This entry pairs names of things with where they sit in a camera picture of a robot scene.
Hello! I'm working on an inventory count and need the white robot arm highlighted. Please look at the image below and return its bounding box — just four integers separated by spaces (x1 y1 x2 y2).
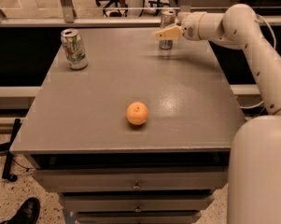
156 4 281 224

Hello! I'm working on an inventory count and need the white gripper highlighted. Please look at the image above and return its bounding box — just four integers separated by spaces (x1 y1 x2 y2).
155 12 205 41

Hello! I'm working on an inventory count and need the orange fruit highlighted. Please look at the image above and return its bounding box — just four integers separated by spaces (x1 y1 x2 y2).
126 102 148 125

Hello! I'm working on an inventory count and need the metal railing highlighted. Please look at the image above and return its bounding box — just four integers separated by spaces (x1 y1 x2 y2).
0 0 281 27

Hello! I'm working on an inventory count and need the black stand leg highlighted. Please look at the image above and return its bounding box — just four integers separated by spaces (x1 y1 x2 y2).
0 119 21 182

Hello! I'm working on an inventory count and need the grey drawer cabinet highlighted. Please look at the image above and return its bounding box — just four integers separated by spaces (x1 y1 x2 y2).
11 28 245 224

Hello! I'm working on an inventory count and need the black shoe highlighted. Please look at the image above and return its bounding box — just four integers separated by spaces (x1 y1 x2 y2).
2 197 40 224

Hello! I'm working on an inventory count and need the white green 7up can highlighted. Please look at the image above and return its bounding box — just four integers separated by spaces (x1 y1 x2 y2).
61 28 88 70

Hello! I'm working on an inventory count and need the black office chair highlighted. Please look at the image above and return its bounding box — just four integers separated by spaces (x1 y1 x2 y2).
95 0 127 17

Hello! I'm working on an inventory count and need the silver redbull can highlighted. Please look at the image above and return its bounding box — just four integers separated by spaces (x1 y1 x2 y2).
159 9 177 50

